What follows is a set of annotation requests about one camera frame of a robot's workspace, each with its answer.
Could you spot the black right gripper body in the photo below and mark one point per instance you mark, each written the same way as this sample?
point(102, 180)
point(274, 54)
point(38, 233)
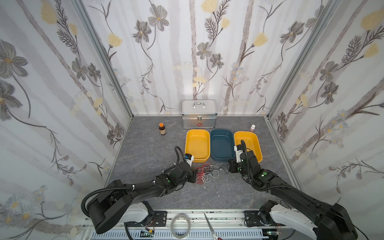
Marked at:
point(235, 166)

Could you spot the scissors with red handle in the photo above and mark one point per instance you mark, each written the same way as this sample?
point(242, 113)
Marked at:
point(214, 235)

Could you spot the teal plastic bin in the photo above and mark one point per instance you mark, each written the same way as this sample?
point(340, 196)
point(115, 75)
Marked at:
point(222, 145)

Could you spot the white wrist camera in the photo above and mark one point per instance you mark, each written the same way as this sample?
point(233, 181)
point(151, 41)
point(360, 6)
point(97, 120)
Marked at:
point(188, 158)
point(239, 150)

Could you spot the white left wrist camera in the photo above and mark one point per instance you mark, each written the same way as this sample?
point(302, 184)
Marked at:
point(188, 158)

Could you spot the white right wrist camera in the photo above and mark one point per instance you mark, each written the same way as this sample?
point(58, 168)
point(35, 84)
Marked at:
point(239, 150)

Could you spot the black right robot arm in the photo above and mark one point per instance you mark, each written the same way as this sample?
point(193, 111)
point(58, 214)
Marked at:
point(309, 216)

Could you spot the left yellow plastic bin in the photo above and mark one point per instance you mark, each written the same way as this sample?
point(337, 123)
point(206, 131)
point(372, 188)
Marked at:
point(198, 144)

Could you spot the aluminium front rail frame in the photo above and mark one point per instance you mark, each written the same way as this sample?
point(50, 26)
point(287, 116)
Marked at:
point(224, 224)

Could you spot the right yellow plastic bin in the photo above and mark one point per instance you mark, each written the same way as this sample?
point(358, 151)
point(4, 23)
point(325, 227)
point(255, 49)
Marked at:
point(251, 141)

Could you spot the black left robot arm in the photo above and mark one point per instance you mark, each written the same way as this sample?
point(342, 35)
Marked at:
point(119, 203)

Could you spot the silver first aid case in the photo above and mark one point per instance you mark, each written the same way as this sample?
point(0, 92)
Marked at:
point(199, 114)

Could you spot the roll of clear tape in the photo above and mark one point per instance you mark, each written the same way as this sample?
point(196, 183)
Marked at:
point(180, 226)

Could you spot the yellow plastic bin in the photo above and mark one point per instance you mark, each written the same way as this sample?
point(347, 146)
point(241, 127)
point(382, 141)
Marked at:
point(251, 141)
point(198, 144)

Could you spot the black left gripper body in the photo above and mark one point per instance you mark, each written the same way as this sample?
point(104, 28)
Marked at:
point(192, 174)

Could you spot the brown bottle orange cap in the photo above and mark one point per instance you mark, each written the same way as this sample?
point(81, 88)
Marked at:
point(162, 129)

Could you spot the small white pink bottle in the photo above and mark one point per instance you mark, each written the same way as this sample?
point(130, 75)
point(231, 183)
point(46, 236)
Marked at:
point(252, 128)

